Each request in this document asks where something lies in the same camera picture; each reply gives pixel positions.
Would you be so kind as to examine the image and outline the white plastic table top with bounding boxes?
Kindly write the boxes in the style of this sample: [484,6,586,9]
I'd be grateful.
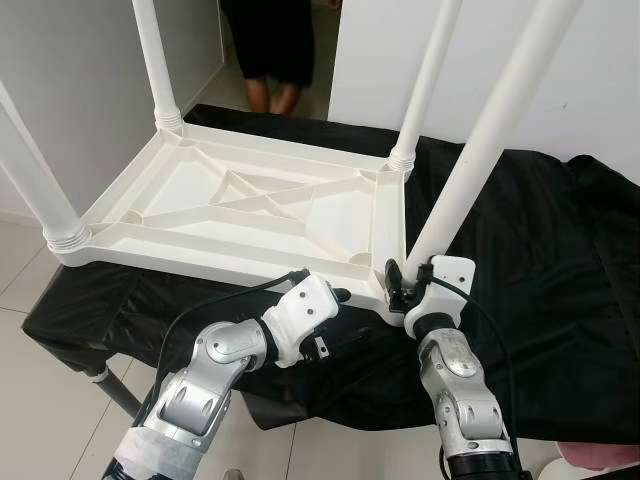
[50,125,411,326]

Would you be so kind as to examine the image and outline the white plastic table leg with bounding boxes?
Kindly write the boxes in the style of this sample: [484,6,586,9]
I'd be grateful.
[385,0,464,173]
[132,0,187,132]
[405,0,586,267]
[0,80,93,253]

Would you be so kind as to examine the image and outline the dark grey table base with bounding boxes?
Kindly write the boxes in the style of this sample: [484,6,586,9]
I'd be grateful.
[244,392,301,431]

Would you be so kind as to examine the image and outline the black cloth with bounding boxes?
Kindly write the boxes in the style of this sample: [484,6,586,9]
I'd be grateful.
[22,103,640,446]

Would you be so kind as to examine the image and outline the black metal table leg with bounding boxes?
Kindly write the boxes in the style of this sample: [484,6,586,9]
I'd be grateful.
[85,365,143,421]

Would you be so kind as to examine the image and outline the pink stool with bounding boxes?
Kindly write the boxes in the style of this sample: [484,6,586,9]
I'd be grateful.
[555,442,640,474]

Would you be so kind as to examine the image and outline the person in black shorts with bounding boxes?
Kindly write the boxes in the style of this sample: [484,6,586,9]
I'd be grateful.
[220,0,317,116]

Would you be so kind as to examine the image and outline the black metal bar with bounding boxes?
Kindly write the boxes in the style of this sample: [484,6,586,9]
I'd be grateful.
[590,460,640,480]

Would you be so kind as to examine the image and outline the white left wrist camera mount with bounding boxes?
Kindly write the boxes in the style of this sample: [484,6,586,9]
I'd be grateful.
[262,272,339,369]

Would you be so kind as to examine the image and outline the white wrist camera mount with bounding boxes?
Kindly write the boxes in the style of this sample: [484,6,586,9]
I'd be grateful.
[403,256,477,331]
[262,272,339,369]

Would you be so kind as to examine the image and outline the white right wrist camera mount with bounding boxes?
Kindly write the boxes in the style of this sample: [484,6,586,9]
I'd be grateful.
[403,256,477,331]

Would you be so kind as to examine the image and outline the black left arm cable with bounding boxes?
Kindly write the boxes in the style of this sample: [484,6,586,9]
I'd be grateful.
[140,270,311,421]

